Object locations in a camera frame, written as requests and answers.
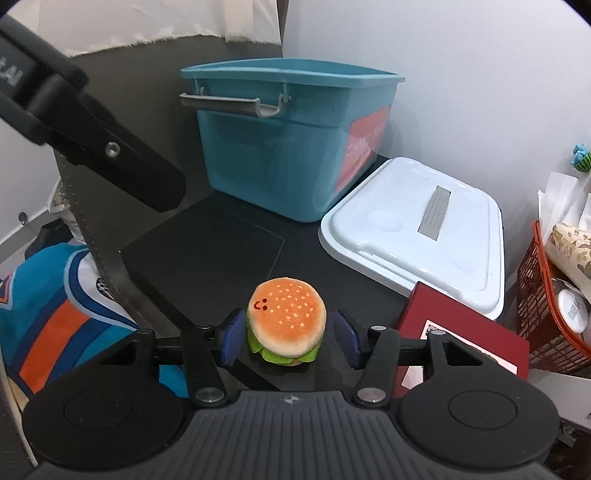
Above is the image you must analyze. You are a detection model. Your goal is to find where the white round jar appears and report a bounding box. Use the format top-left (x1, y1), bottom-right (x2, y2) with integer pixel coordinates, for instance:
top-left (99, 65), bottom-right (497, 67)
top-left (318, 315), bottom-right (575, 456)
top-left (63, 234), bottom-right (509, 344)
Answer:
top-left (556, 287), bottom-right (589, 334)

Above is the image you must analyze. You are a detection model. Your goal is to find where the black desktop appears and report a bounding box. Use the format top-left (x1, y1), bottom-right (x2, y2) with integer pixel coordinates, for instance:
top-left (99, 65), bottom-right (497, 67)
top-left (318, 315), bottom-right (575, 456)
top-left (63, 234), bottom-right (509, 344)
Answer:
top-left (119, 154), bottom-right (506, 393)

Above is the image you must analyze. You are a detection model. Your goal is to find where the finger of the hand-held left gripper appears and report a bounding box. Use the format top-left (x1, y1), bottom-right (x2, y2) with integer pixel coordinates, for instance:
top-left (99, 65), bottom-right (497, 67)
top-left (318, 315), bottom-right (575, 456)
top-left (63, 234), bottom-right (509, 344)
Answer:
top-left (28, 80), bottom-right (187, 213)

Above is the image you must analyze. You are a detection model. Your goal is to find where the floral patterned roll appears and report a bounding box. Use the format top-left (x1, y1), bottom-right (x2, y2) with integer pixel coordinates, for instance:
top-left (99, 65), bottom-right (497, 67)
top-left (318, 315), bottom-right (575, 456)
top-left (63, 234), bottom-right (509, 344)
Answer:
top-left (551, 223), bottom-right (591, 283)

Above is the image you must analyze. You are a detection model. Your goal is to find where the plush hamburger toy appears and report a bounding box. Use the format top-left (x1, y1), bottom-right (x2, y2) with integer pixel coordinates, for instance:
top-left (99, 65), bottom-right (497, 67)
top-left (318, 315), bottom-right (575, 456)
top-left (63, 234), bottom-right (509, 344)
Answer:
top-left (246, 276), bottom-right (327, 367)

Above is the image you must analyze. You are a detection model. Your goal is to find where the blue plastic storage bin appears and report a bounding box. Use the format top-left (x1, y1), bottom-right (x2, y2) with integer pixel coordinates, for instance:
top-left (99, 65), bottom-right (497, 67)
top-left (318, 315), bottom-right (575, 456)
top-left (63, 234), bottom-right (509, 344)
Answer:
top-left (179, 58), bottom-right (406, 223)

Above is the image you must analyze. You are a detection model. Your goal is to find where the red plastic basket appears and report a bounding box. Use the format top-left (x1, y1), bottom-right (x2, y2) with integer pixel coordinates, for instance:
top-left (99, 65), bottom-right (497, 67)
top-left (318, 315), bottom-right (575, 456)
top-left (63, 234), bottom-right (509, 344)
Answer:
top-left (515, 220), bottom-right (591, 376)

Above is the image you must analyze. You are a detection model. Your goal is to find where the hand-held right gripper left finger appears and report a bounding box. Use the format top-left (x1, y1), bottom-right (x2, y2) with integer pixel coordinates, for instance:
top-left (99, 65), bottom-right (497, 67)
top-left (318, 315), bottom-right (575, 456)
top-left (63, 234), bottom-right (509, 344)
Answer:
top-left (97, 308), bottom-right (247, 408)

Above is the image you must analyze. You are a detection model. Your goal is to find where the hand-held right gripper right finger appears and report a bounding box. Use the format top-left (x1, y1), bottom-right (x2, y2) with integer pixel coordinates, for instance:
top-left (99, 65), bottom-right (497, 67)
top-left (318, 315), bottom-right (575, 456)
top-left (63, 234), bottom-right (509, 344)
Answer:
top-left (333, 310), bottom-right (497, 408)

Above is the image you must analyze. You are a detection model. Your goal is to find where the cream curtain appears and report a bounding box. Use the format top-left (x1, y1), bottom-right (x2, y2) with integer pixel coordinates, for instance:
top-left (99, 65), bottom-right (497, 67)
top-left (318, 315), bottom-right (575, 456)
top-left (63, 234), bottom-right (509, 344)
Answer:
top-left (9, 0), bottom-right (289, 58)

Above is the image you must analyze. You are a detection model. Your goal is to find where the red box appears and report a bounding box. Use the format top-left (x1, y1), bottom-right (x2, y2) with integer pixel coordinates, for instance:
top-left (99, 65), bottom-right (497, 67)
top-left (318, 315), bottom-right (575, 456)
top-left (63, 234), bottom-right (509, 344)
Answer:
top-left (390, 281), bottom-right (530, 398)

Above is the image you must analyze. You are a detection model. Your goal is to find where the white bin lid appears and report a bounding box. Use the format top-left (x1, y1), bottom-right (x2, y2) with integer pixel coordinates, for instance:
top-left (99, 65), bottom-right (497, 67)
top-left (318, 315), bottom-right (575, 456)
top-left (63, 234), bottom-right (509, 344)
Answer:
top-left (318, 157), bottom-right (506, 321)

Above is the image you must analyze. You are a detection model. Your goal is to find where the cartoon printed blanket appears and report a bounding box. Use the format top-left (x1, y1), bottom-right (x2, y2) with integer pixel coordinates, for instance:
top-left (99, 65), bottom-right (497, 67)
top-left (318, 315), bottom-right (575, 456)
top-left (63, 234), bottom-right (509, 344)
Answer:
top-left (0, 244), bottom-right (190, 402)

